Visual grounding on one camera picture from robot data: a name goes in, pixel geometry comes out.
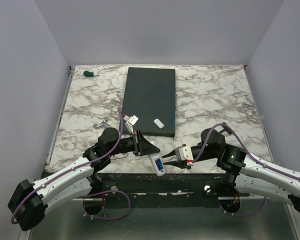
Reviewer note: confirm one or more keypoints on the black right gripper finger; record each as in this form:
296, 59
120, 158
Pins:
178, 164
170, 154

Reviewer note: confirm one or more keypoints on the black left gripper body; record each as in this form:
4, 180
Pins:
137, 149

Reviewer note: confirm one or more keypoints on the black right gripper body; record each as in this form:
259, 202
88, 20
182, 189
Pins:
204, 156

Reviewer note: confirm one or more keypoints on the white remote control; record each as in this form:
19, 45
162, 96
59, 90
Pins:
155, 157

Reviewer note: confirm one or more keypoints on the white battery compartment cover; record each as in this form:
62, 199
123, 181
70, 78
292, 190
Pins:
159, 124

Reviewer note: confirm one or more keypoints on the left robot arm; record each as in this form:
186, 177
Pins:
30, 201

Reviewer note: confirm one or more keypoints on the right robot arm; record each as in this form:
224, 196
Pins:
246, 173

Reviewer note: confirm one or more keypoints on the black plastic clip part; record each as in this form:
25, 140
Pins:
226, 129

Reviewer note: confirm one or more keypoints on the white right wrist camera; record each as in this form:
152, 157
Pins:
184, 153

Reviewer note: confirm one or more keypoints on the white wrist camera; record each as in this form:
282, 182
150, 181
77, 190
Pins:
130, 122
184, 153

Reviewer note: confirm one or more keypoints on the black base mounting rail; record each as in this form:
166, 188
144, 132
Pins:
147, 190

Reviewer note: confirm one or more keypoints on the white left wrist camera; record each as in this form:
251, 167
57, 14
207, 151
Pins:
130, 122

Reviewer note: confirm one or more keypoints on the silver metal bracket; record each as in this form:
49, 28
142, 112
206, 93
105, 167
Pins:
103, 124

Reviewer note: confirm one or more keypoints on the dark network switch box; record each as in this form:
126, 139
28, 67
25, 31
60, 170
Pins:
149, 94

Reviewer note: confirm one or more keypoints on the green handled screwdriver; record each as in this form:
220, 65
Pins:
90, 74

